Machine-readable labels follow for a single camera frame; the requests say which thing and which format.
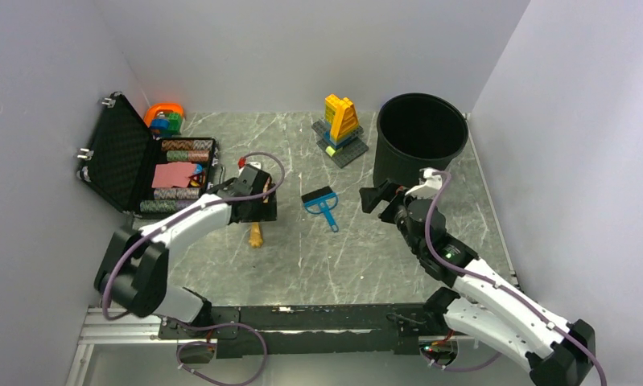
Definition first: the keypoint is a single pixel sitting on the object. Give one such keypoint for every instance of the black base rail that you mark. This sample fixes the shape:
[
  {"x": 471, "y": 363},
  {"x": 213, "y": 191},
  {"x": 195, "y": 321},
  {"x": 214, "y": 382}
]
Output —
[{"x": 399, "y": 328}]

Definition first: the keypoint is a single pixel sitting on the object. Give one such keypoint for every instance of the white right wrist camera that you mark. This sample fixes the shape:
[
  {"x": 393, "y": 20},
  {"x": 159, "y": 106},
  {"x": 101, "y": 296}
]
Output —
[{"x": 431, "y": 182}]

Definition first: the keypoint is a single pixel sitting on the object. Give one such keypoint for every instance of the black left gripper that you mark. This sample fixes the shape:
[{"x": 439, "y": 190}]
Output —
[{"x": 265, "y": 211}]

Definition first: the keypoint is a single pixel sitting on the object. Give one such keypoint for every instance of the yellow block tower on plate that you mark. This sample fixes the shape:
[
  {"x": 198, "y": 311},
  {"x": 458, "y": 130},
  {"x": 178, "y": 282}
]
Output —
[{"x": 339, "y": 131}]

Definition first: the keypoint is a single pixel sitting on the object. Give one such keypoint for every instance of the black poker chip case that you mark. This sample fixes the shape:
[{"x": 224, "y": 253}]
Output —
[{"x": 120, "y": 162}]

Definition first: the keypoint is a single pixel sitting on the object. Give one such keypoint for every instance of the yellow slotted plastic scoop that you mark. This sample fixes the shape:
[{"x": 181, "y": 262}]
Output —
[{"x": 255, "y": 232}]

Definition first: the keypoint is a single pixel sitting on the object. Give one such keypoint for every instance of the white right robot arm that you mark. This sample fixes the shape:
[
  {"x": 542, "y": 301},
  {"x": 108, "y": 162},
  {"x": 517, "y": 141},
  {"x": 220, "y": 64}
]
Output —
[{"x": 477, "y": 301}]

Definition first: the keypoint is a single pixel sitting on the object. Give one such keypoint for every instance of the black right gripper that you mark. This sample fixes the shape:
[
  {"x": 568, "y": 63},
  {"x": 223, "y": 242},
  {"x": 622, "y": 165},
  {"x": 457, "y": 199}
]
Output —
[{"x": 388, "y": 191}]

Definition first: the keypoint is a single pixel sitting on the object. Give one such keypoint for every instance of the blue hand brush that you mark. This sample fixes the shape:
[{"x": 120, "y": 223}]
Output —
[{"x": 321, "y": 202}]

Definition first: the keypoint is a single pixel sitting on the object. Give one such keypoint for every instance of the black ribbed waste bin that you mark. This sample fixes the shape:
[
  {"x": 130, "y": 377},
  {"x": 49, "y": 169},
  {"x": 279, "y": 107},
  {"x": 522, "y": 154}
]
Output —
[{"x": 414, "y": 131}]

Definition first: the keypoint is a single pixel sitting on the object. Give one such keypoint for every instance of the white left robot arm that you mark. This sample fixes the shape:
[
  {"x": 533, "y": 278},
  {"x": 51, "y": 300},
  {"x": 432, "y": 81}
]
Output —
[{"x": 134, "y": 271}]

